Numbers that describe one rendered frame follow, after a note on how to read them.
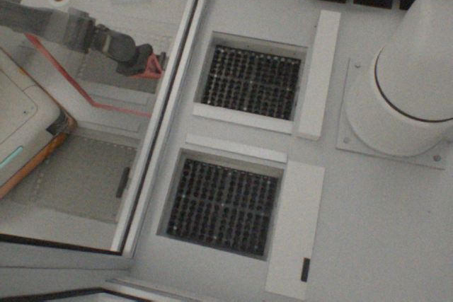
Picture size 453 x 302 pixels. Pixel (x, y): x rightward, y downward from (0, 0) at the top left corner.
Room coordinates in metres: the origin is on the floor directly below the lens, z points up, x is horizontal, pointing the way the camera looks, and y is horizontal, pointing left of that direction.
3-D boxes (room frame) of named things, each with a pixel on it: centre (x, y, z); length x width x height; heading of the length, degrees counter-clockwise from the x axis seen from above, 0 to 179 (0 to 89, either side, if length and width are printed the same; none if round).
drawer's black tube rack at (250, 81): (0.45, -0.08, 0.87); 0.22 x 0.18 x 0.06; 69
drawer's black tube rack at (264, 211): (0.15, 0.04, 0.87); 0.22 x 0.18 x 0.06; 69
